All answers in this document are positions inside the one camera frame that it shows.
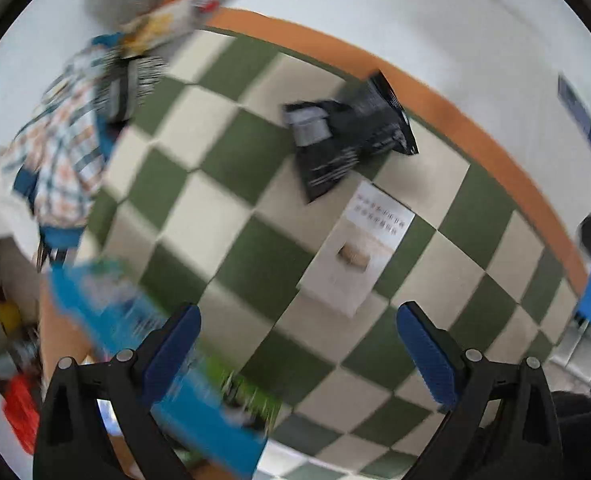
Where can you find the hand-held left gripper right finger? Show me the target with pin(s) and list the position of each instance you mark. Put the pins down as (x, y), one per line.
(428, 355)

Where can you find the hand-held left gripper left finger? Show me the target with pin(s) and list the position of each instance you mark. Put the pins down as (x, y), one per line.
(170, 355)

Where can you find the cardboard box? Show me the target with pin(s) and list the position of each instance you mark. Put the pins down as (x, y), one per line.
(140, 325)

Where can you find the white packet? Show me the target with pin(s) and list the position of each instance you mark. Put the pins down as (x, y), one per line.
(358, 252)

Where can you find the black packet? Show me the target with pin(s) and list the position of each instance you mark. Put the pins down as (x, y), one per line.
(348, 135)

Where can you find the blue smartphone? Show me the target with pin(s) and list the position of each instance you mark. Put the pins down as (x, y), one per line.
(575, 102)

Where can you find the red plastic bag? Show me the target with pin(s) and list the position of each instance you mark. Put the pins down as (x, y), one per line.
(21, 410)

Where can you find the green white checkered tablecloth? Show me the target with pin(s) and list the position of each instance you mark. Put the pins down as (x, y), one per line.
(285, 240)

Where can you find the yellow bucket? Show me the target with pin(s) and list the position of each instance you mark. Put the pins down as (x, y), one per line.
(9, 317)

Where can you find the white pillow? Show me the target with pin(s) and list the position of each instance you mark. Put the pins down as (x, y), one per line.
(10, 210)

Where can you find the plaid blanket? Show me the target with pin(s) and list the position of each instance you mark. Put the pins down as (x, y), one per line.
(63, 150)

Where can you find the black white striped cloth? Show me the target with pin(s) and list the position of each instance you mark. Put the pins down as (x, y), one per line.
(128, 85)

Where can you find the yellow white snack package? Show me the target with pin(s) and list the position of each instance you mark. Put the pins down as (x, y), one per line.
(168, 22)

